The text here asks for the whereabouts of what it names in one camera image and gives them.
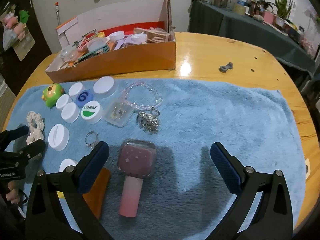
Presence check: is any cream crochet scrunchie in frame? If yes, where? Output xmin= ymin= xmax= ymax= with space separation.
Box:
xmin=26 ymin=111 xmax=45 ymax=145

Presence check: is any orange handled broom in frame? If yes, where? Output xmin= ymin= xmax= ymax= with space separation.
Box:
xmin=55 ymin=2 xmax=61 ymax=26

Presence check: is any orange cardboard box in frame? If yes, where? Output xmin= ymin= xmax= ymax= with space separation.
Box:
xmin=46 ymin=0 xmax=176 ymax=83

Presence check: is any small grey metal part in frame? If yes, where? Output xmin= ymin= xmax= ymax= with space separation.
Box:
xmin=219 ymin=62 xmax=233 ymax=73

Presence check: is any blue lid with G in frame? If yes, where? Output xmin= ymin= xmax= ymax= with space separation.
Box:
xmin=75 ymin=89 xmax=94 ymax=109

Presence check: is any blue fluffy towel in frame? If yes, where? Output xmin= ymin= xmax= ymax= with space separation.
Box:
xmin=21 ymin=79 xmax=305 ymax=239

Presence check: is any dark green clothed table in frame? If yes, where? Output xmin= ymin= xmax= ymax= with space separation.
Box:
xmin=188 ymin=1 xmax=316 ymax=76

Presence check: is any silver ring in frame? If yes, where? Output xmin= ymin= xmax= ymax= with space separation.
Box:
xmin=85 ymin=130 xmax=99 ymax=148

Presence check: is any white green Cestbon lid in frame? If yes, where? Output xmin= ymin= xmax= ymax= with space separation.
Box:
xmin=81 ymin=100 xmax=104 ymax=124

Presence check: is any person hand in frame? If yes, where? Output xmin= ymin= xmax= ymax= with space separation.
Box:
xmin=6 ymin=181 xmax=20 ymax=204

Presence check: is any orange rectangular case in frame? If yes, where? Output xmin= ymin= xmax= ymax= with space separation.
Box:
xmin=82 ymin=168 xmax=111 ymax=219

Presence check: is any white bottle cap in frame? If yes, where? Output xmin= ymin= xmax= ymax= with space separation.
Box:
xmin=56 ymin=94 xmax=72 ymax=111
xmin=59 ymin=158 xmax=78 ymax=172
xmin=61 ymin=102 xmax=80 ymax=124
xmin=68 ymin=82 xmax=85 ymax=100

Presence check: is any large white printed lid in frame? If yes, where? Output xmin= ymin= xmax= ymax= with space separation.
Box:
xmin=48 ymin=124 xmax=69 ymax=151

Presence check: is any large white jar lid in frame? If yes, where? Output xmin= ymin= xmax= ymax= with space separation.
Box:
xmin=93 ymin=76 xmax=116 ymax=98

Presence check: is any potted snake plant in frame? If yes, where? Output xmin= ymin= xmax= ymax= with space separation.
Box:
xmin=274 ymin=0 xmax=293 ymax=20

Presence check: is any clear plastic earring box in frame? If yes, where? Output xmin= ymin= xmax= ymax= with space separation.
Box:
xmin=103 ymin=99 xmax=134 ymax=127

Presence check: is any green bear figurine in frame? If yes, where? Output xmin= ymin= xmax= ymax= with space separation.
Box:
xmin=41 ymin=83 xmax=65 ymax=108

